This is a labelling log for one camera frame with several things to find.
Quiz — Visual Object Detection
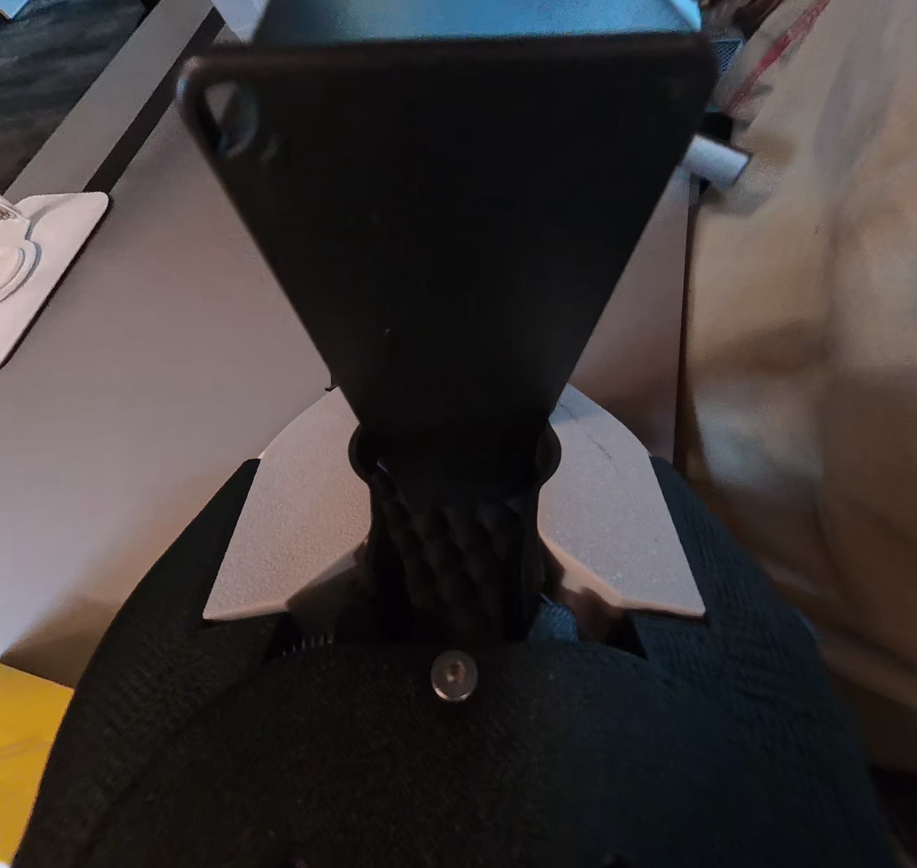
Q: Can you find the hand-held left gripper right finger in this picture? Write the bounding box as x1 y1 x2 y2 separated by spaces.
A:
536 384 708 625

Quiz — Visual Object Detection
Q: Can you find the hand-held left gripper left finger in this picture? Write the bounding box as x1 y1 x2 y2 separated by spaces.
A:
203 394 375 623

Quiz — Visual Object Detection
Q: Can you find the yellow plastic bin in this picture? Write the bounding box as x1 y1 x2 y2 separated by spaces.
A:
0 664 76 862

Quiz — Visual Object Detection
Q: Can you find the black multi-port USB hub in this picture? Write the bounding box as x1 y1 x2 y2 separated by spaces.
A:
175 0 719 453

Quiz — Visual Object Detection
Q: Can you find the grey braided USB cable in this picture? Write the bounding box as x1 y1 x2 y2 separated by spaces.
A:
684 133 751 188

